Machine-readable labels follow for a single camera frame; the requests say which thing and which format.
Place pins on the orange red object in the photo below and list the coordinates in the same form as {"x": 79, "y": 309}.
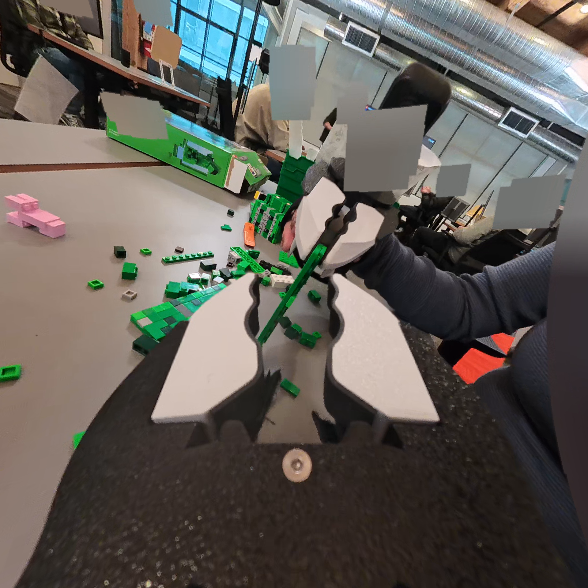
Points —
{"x": 482, "y": 358}

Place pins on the person's right forearm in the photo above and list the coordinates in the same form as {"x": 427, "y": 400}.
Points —
{"x": 436, "y": 294}

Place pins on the red fire extinguisher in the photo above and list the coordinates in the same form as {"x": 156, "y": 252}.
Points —
{"x": 148, "y": 46}

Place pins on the green storage bin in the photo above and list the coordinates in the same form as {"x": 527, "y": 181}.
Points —
{"x": 294, "y": 177}

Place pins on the orange brick separator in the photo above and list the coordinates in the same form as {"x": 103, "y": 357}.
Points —
{"x": 249, "y": 235}

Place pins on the green mosaic tile panel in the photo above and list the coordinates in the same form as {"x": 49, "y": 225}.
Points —
{"x": 160, "y": 317}

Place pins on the white brick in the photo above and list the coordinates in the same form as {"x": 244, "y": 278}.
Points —
{"x": 281, "y": 281}

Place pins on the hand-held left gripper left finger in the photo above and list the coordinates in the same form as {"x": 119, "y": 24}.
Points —
{"x": 211, "y": 367}

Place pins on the built green brick structure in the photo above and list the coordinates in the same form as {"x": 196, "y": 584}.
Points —
{"x": 271, "y": 216}

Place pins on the green brick set box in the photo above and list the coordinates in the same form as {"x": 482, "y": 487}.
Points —
{"x": 197, "y": 147}

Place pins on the scattered small green bricks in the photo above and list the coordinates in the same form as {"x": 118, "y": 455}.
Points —
{"x": 129, "y": 270}

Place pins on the pink brick pig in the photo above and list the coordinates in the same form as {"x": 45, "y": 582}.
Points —
{"x": 32, "y": 216}

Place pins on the person's right hand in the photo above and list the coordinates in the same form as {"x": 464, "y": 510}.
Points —
{"x": 289, "y": 234}

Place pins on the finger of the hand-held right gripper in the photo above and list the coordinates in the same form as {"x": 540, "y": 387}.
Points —
{"x": 363, "y": 234}
{"x": 312, "y": 216}

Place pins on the person's blue trousers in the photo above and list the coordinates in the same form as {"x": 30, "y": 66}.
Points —
{"x": 551, "y": 436}

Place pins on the grey desk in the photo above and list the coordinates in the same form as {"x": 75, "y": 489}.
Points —
{"x": 69, "y": 298}

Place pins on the dark green long brick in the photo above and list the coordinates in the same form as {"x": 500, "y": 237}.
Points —
{"x": 144, "y": 344}

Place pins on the wooden book stand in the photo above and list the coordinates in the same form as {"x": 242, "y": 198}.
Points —
{"x": 166, "y": 48}

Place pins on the long green brick plate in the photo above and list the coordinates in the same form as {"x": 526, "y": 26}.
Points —
{"x": 188, "y": 257}

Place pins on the distant wooden desk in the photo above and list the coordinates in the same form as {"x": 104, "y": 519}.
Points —
{"x": 138, "y": 76}

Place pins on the silver ventilation duct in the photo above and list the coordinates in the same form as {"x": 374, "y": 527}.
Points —
{"x": 459, "y": 36}

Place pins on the white air vent grille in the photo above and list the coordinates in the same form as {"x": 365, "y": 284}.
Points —
{"x": 360, "y": 39}
{"x": 518, "y": 121}

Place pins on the large green brick plate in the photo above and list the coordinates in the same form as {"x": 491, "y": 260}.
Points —
{"x": 294, "y": 289}

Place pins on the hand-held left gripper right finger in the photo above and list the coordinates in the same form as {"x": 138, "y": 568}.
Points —
{"x": 381, "y": 367}

